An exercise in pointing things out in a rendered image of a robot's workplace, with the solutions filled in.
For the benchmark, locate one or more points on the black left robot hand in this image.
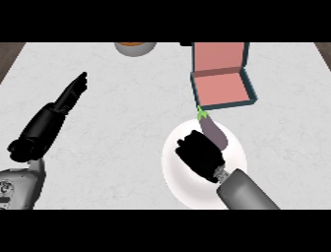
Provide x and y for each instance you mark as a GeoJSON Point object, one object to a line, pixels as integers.
{"type": "Point", "coordinates": [44, 126]}

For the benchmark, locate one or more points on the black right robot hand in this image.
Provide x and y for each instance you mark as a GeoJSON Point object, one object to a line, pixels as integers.
{"type": "Point", "coordinates": [201, 156]}

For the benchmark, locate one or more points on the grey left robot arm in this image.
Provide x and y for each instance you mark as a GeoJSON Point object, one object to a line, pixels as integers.
{"type": "Point", "coordinates": [14, 190]}

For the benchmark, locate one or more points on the white round plate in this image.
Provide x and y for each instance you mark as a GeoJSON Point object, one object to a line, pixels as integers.
{"type": "Point", "coordinates": [204, 164]}

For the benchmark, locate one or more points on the open teal box pink inside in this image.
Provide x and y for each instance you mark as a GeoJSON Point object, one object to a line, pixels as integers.
{"type": "Point", "coordinates": [221, 77]}

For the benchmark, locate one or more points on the purple eggplant with green stem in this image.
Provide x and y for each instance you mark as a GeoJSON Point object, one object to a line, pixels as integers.
{"type": "Point", "coordinates": [214, 131]}

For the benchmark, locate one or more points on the grey bowl with orange content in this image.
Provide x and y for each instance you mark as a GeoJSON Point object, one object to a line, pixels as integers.
{"type": "Point", "coordinates": [134, 48]}

